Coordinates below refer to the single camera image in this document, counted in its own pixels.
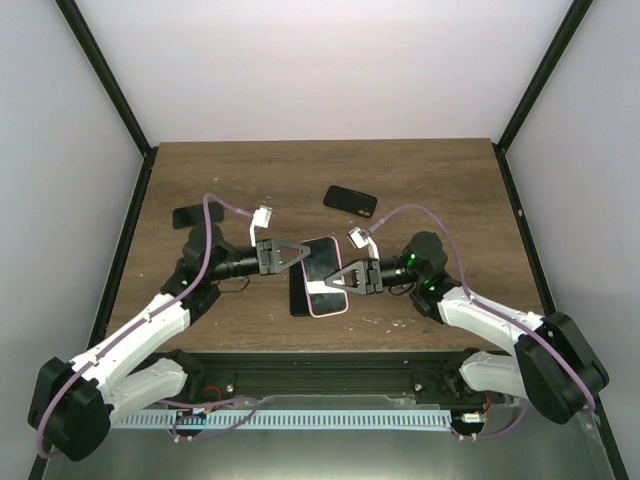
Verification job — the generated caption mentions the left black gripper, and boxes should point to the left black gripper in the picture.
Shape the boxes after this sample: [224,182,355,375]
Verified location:
[210,239,311,282]

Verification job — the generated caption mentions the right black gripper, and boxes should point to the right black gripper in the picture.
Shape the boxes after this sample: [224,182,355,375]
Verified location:
[324,257,422,296]

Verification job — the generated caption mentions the white phone case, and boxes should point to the white phone case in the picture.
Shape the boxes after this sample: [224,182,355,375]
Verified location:
[298,235,350,319]

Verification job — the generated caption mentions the blue smartphone black screen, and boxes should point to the blue smartphone black screen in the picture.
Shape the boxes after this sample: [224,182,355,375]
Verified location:
[288,262,314,318]

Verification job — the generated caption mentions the black phone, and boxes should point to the black phone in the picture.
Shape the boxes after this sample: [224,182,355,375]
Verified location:
[172,201,225,230]

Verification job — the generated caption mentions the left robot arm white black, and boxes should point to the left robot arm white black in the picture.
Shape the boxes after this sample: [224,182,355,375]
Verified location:
[27,223,310,461]

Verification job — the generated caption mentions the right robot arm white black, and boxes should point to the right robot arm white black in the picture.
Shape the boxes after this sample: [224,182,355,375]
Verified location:
[322,229,610,424]

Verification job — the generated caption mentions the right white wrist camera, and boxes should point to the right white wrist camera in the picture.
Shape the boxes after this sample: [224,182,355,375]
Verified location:
[348,227,379,259]

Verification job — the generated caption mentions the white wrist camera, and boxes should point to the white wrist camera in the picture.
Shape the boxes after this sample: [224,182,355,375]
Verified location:
[348,227,379,259]
[249,205,273,247]

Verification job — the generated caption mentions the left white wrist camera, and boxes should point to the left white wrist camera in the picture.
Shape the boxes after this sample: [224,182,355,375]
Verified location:
[249,205,273,247]

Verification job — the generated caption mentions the black aluminium frame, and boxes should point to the black aluminium frame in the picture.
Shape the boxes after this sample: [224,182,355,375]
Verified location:
[29,0,640,480]

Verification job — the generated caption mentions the light blue slotted cable duct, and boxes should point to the light blue slotted cable duct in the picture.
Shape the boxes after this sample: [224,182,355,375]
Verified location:
[117,410,452,431]

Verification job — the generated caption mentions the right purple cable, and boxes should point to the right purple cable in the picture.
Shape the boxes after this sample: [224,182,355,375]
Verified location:
[369,204,599,441]

